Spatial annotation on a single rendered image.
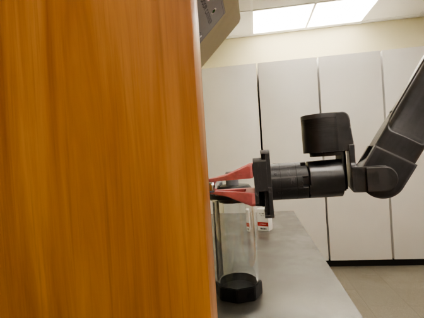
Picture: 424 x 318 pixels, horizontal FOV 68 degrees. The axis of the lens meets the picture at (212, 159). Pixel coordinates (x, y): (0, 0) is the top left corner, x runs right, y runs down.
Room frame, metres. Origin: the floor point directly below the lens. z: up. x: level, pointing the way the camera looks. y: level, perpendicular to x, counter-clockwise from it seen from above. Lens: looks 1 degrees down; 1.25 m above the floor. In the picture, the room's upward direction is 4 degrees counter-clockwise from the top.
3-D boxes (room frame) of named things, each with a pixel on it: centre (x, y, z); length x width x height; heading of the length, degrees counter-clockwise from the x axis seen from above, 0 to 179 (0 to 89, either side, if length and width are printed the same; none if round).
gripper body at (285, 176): (0.50, -0.11, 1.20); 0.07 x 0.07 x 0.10; 82
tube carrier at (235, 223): (0.70, -0.04, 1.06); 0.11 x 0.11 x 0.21
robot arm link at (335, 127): (0.47, -0.20, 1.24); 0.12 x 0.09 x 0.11; 72
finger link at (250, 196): (0.51, -0.04, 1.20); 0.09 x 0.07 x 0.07; 82
